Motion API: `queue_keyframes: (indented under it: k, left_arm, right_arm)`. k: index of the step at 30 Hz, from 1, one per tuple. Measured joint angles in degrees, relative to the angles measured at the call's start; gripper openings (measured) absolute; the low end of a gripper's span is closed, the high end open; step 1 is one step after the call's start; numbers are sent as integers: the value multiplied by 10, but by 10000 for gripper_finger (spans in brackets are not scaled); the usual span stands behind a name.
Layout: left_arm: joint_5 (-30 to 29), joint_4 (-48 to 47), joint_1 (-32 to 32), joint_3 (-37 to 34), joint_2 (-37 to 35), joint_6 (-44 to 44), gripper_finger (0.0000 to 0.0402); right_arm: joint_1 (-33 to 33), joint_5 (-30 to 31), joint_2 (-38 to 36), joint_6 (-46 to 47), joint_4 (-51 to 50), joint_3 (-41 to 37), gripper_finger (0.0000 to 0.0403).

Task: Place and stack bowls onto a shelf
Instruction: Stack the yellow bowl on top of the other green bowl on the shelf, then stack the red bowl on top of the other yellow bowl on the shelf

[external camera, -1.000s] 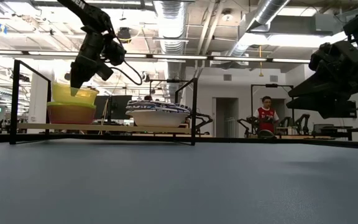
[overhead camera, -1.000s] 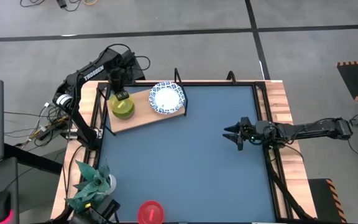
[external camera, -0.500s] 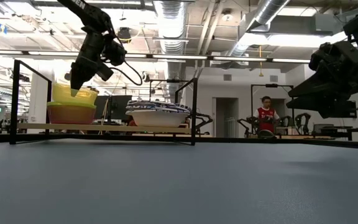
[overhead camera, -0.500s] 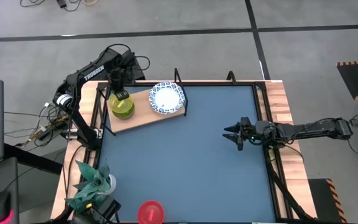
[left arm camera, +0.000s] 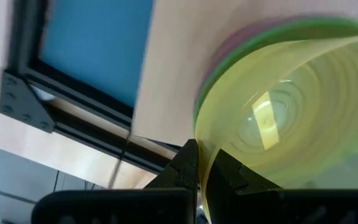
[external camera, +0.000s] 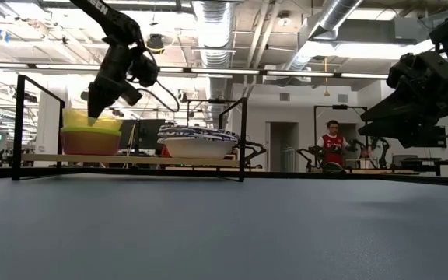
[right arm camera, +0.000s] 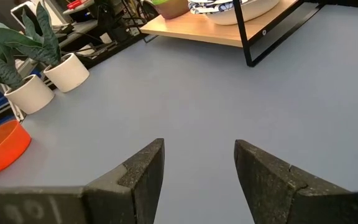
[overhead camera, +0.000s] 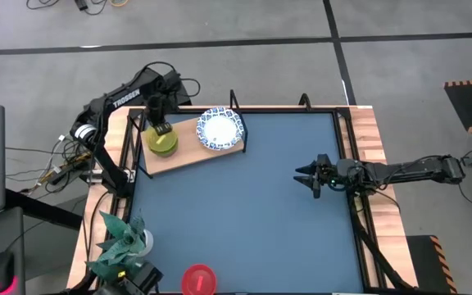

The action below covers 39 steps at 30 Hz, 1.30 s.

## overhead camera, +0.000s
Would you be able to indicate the blue table mat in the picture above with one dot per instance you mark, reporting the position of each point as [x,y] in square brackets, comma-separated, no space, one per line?
[236,221]

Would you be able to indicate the white plant pot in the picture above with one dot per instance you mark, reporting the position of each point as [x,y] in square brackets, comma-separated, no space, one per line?
[149,241]

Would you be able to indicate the black floor beam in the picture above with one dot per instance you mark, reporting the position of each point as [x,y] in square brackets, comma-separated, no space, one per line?
[43,209]

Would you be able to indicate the black glowing computer mouse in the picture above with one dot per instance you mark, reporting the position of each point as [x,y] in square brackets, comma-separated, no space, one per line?
[0,272]

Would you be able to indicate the red plastic bowl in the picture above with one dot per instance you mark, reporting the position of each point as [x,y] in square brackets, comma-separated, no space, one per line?
[198,280]

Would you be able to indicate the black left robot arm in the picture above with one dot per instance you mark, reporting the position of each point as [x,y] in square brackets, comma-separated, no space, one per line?
[125,96]

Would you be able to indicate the yellow plastic bowl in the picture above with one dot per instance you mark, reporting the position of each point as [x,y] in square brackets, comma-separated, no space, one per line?
[158,144]

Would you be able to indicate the black metal rig frame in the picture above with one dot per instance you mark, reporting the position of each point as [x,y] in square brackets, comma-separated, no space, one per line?
[344,131]

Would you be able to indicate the black box device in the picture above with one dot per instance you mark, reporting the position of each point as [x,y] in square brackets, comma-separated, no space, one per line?
[143,280]

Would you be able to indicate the wooden cutting board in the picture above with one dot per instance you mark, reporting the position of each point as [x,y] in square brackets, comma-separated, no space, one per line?
[195,157]

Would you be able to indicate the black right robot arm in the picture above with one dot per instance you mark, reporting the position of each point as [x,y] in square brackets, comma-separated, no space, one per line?
[404,172]

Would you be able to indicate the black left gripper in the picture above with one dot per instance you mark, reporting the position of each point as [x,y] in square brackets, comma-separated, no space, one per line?
[157,110]

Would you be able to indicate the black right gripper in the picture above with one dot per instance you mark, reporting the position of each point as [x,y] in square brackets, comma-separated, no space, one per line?
[329,174]

